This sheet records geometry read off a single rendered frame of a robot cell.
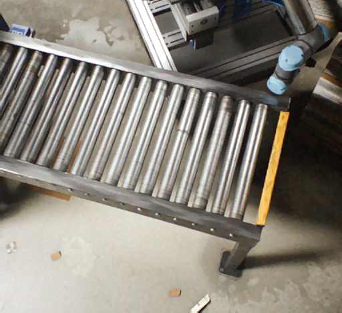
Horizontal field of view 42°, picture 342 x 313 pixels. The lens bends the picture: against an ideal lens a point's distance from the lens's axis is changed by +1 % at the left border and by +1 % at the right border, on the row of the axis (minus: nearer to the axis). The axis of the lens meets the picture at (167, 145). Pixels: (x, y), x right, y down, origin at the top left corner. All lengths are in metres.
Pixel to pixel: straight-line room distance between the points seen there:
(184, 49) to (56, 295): 1.43
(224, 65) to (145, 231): 0.97
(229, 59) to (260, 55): 0.16
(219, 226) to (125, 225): 0.92
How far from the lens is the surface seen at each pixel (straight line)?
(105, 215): 2.39
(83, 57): 1.83
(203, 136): 1.62
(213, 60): 2.48
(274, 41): 2.58
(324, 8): 1.83
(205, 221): 1.52
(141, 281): 2.31
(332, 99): 2.10
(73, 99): 1.75
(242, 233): 1.52
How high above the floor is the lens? 2.28
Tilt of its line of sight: 68 degrees down
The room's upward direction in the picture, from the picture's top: 7 degrees counter-clockwise
